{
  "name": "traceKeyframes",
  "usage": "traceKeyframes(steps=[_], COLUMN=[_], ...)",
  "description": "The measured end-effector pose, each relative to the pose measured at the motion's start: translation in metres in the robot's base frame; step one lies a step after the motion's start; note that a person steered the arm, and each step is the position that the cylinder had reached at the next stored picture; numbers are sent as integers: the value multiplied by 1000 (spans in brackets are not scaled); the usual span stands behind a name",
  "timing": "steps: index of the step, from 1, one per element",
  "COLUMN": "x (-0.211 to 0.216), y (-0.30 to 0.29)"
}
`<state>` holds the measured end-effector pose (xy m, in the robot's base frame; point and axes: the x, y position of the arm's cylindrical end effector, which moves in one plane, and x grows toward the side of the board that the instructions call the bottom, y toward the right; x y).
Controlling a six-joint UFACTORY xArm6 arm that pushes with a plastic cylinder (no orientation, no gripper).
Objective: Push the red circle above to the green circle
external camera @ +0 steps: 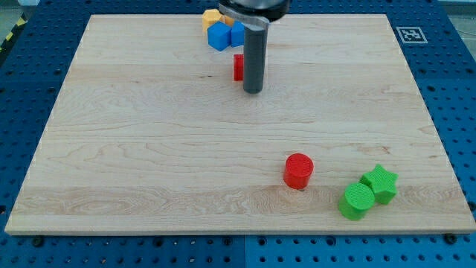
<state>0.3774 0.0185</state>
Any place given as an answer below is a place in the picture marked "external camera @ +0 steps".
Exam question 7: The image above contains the green cylinder block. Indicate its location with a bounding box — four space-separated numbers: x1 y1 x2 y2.
338 182 376 220

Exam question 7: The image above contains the green star block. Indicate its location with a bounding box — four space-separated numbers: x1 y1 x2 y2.
359 164 399 205

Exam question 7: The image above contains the orange block behind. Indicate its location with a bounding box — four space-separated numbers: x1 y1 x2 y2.
223 15 235 27

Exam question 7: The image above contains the red block behind pusher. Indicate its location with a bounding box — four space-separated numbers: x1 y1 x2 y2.
234 54 244 81

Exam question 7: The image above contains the yellow hexagon block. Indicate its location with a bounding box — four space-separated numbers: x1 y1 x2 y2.
202 9 223 33

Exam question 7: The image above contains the blue block right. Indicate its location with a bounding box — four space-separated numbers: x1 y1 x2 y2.
231 21 245 47

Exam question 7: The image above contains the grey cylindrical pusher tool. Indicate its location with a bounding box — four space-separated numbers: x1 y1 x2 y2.
243 25 268 94

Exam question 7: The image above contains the blue cube block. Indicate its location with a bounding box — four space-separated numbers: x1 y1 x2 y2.
207 22 232 51

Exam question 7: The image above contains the wooden board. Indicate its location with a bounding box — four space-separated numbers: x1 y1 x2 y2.
5 14 475 235

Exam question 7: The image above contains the red cylinder block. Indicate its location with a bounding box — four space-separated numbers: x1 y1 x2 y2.
283 153 314 190

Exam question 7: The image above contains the fiducial marker tag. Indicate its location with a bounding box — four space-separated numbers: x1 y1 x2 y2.
396 26 428 44

